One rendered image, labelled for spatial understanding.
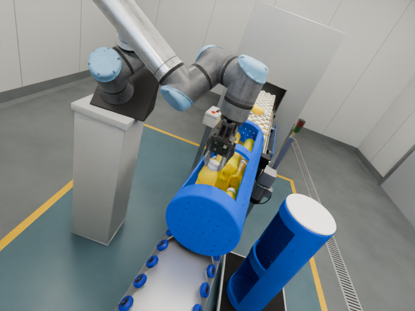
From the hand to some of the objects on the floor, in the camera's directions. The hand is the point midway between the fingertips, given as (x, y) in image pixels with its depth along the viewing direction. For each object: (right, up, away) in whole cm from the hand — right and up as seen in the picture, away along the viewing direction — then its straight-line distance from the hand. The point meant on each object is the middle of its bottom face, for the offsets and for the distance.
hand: (213, 164), depth 82 cm
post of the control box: (-31, -50, +155) cm, 166 cm away
